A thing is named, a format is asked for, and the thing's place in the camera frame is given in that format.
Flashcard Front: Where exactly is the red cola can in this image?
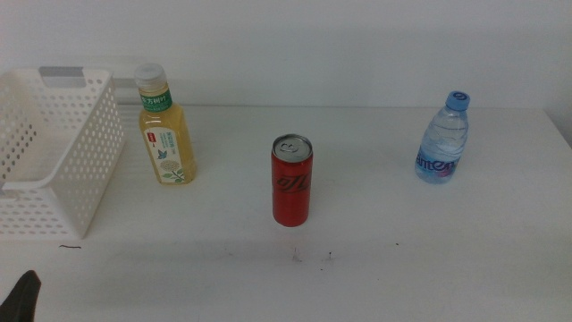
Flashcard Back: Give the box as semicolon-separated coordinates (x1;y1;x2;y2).
270;133;315;228

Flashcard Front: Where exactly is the clear water bottle blue cap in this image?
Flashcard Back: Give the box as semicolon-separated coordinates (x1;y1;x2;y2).
414;89;472;185

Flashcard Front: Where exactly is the yellow tea bottle white cap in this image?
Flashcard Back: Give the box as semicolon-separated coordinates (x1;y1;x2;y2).
133;62;198;186

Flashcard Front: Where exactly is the white perforated plastic basket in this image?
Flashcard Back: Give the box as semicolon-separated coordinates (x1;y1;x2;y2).
0;66;126;241

